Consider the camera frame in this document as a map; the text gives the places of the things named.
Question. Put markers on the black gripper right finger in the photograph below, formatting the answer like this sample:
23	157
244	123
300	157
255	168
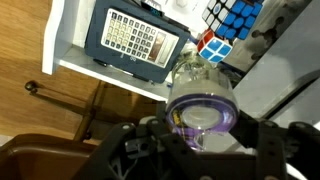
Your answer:
286	150

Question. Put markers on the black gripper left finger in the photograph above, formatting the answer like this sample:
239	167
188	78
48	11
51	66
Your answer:
146	156

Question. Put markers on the open white drawer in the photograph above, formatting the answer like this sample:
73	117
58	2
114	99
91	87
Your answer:
55	40

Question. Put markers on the brown leather swivel chair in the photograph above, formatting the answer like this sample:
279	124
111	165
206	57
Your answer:
40	156

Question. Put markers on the small clear glass jar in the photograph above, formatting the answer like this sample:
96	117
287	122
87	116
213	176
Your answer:
191	58

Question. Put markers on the dark blue calculator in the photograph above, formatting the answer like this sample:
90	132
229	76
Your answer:
133	36

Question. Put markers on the small two-by-two puzzle cube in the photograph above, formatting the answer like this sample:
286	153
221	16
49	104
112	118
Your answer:
213	48

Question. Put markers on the large blue puzzle cube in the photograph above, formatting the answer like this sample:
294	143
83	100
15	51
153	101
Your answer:
236	18

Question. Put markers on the small black digital device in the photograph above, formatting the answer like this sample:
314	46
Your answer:
151	9

